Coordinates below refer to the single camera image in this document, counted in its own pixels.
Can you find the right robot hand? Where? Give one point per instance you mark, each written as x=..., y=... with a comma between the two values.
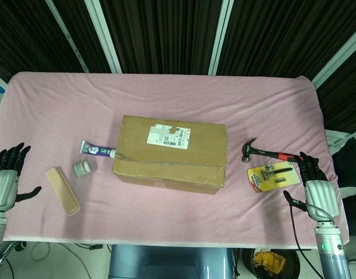
x=322, y=197

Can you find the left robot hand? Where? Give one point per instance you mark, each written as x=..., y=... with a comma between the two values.
x=3, y=186

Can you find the cardboard box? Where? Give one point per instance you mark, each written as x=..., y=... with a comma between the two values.
x=166, y=151

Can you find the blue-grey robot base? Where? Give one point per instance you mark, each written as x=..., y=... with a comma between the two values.
x=166, y=263

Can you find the beige plastic case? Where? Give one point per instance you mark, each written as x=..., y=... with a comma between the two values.
x=63, y=191

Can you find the yellow razor blister pack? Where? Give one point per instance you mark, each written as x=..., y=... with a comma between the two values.
x=263, y=181

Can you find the black red claw hammer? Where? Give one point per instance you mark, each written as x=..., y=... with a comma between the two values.
x=268, y=153

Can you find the black waste bin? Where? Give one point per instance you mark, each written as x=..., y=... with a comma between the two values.
x=291, y=261

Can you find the small white cream jar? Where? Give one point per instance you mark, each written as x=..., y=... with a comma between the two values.
x=82, y=169

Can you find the yellow bag in bin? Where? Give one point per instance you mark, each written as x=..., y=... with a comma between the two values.
x=268, y=261

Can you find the purple white toothpaste tube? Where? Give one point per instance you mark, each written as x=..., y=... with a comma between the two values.
x=93, y=149

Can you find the black floor plug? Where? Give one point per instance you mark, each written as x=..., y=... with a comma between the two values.
x=96, y=247

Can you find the pink tablecloth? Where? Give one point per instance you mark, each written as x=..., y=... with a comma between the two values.
x=166, y=96

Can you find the thin white frame post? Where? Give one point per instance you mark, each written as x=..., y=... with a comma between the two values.
x=66, y=32

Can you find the wide white frame post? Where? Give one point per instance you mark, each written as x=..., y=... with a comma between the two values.
x=103, y=35

